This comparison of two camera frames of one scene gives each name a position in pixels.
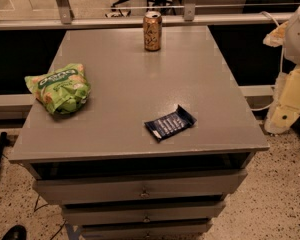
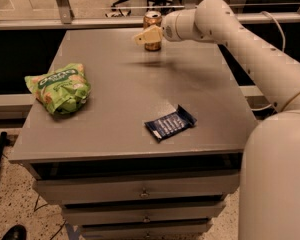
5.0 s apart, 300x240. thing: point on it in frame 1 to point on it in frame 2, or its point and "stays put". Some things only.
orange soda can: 152,30 stays put
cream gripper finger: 292,96 to 176,26
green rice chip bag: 65,90 stays put
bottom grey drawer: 146,231 stays put
